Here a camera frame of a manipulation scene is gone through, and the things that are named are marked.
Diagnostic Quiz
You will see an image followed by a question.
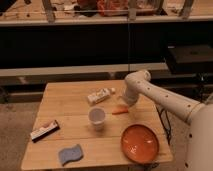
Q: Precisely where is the orange pepper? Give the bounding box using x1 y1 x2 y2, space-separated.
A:
112 106 129 115

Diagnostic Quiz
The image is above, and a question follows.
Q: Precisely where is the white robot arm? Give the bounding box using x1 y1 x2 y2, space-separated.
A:
122 70 213 171

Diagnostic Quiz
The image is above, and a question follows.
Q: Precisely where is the orange ceramic bowl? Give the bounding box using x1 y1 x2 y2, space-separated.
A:
121 124 159 164

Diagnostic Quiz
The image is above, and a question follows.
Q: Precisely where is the white plastic cup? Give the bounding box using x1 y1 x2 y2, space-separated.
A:
88 108 106 131

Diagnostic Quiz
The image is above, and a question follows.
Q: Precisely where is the white tube with label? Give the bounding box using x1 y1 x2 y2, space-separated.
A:
87 88 116 105

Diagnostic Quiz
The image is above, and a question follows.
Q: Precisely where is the black box on right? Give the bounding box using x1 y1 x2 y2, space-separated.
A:
165 45 213 74

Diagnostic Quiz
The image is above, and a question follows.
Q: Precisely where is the blue sponge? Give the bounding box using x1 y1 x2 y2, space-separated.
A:
58 144 84 166

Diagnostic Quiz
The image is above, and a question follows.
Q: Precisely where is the orange item on shelf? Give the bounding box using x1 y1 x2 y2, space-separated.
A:
97 0 128 16

